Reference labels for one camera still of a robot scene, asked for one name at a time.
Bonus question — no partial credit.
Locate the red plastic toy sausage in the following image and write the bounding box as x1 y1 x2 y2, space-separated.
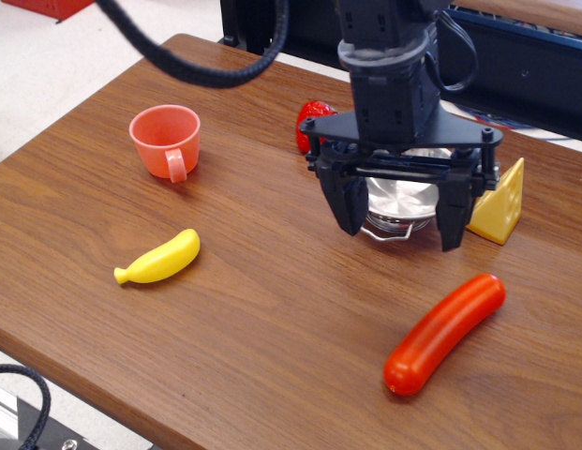
383 274 506 397

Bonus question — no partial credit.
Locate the black metal frame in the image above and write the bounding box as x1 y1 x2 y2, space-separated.
220 1 582 141

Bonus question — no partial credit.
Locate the aluminium rail with bracket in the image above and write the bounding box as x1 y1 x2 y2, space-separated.
0 382 154 450

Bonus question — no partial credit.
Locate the yellow plastic toy banana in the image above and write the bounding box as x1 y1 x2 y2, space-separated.
113 229 201 284

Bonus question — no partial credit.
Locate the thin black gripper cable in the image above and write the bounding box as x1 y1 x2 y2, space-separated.
424 8 479 93

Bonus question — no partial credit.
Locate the small steel colander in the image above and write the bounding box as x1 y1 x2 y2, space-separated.
361 177 440 242

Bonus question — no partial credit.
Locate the red box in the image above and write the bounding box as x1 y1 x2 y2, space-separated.
2 0 94 21

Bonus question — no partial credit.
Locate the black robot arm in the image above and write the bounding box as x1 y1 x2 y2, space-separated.
300 1 502 250

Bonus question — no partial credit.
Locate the black braided cable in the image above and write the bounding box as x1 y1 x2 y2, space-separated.
94 0 291 89

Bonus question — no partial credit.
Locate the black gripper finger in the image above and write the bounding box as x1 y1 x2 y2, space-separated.
316 163 368 236
436 167 485 251

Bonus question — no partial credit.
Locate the red plastic toy strawberry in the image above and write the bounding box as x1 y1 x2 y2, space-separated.
295 100 337 154

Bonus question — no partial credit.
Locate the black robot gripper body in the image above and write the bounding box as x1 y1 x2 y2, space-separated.
305 28 502 190

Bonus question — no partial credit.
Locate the yellow plastic cheese wedge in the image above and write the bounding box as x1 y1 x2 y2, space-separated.
467 157 525 245

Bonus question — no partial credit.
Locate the pink plastic cup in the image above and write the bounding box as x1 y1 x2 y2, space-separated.
128 104 201 183

